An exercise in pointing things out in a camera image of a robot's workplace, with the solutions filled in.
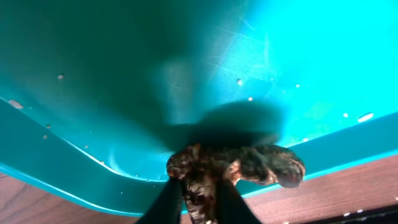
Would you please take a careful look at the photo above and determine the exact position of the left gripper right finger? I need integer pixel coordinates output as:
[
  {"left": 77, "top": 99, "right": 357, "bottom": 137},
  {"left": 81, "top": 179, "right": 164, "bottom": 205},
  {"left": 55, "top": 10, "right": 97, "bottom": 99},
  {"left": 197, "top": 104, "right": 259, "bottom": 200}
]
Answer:
[{"left": 216, "top": 180, "right": 261, "bottom": 224}]

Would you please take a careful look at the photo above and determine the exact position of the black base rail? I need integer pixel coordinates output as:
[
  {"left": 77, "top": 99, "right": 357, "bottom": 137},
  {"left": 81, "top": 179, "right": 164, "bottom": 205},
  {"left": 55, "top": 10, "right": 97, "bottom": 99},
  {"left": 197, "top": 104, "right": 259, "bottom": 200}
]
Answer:
[{"left": 303, "top": 204, "right": 397, "bottom": 224}]

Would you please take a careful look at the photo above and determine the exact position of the brown food scrap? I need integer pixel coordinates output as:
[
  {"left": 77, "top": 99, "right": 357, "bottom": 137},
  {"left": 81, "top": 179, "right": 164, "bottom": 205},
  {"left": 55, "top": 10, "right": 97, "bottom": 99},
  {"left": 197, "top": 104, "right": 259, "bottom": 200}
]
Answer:
[{"left": 166, "top": 143, "right": 306, "bottom": 223}]

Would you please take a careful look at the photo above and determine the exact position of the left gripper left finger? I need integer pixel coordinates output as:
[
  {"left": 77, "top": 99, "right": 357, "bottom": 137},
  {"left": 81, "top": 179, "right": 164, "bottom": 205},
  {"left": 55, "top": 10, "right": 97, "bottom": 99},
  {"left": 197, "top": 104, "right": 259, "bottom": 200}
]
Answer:
[{"left": 136, "top": 178, "right": 182, "bottom": 224}]

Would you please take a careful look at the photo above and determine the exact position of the teal serving tray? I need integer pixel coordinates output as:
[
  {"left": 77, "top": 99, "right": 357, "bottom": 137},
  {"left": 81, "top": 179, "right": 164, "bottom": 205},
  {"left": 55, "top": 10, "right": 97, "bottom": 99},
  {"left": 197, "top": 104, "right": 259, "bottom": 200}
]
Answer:
[{"left": 1, "top": 0, "right": 397, "bottom": 217}]

